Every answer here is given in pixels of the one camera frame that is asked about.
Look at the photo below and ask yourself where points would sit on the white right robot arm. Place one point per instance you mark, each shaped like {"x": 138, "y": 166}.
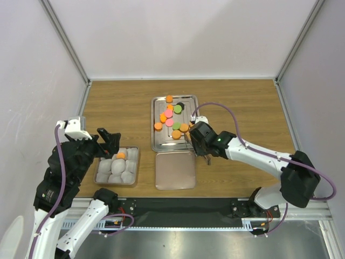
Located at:
{"x": 297, "y": 181}

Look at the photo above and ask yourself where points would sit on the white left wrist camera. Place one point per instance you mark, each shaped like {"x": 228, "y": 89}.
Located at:
{"x": 75, "y": 128}

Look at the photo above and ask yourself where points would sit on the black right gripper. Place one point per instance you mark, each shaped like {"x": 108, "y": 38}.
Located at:
{"x": 197, "y": 150}

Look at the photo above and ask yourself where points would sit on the orange swirl cookie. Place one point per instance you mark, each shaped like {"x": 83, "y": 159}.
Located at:
{"x": 169, "y": 99}

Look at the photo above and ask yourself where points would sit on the rose gold tin lid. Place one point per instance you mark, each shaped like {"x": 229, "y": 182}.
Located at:
{"x": 175, "y": 170}

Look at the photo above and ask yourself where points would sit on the green round cookie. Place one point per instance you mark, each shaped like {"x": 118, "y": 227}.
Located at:
{"x": 176, "y": 126}
{"x": 177, "y": 109}

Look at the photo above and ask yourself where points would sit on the orange chip cookie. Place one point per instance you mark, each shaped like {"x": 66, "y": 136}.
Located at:
{"x": 121, "y": 155}

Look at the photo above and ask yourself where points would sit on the pink round cookie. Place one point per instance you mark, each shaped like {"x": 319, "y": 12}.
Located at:
{"x": 169, "y": 122}
{"x": 168, "y": 113}

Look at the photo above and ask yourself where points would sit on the tan round biscuit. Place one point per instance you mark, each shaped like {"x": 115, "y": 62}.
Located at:
{"x": 176, "y": 134}
{"x": 184, "y": 128}

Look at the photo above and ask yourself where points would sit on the black sandwich cookie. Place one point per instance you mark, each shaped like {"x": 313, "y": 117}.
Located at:
{"x": 181, "y": 105}

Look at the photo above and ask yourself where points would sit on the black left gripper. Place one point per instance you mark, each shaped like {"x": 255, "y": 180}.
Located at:
{"x": 111, "y": 144}

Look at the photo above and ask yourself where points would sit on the silver metal baking tray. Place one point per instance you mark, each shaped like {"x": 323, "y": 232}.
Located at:
{"x": 162, "y": 141}

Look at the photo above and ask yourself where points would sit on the silver metal tongs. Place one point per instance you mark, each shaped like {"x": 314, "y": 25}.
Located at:
{"x": 206, "y": 158}

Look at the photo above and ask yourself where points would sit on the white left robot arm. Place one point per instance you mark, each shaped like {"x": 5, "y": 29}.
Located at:
{"x": 53, "y": 198}

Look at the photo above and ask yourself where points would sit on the rose gold cookie tin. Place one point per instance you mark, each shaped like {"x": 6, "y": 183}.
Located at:
{"x": 119, "y": 172}

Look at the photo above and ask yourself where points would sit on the orange pumpkin cookie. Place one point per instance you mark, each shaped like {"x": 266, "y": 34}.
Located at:
{"x": 158, "y": 126}

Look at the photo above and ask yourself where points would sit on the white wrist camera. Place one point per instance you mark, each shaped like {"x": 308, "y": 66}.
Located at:
{"x": 75, "y": 128}
{"x": 195, "y": 119}

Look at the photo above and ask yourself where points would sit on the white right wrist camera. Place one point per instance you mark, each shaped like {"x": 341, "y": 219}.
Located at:
{"x": 195, "y": 119}

